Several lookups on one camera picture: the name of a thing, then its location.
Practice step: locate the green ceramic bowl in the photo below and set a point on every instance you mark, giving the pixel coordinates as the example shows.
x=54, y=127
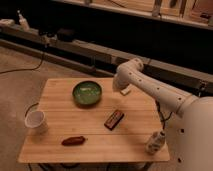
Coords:
x=87, y=93

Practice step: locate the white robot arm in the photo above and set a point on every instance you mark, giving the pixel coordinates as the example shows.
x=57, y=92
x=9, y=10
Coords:
x=195, y=146

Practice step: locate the beige sponge block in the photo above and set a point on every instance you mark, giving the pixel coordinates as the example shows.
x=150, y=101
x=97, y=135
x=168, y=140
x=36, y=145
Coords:
x=125, y=91

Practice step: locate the brown chocolate bar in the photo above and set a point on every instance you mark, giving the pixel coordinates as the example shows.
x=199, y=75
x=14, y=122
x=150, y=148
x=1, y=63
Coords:
x=114, y=119

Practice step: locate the wooden table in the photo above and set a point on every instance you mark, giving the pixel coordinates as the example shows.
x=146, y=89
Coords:
x=125, y=143

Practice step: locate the brown sausage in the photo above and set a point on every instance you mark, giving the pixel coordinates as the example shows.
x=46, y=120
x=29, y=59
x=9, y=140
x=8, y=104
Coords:
x=73, y=141

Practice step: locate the black device on ledge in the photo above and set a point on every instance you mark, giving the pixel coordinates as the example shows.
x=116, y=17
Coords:
x=66, y=35

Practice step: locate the white patterned bottle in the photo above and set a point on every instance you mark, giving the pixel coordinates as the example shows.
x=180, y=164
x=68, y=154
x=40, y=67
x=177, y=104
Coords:
x=155, y=142

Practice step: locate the white paper cup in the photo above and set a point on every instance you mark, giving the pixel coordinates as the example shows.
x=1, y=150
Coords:
x=36, y=122

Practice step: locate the white spray bottle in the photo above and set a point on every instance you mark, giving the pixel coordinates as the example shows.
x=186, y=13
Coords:
x=23, y=22

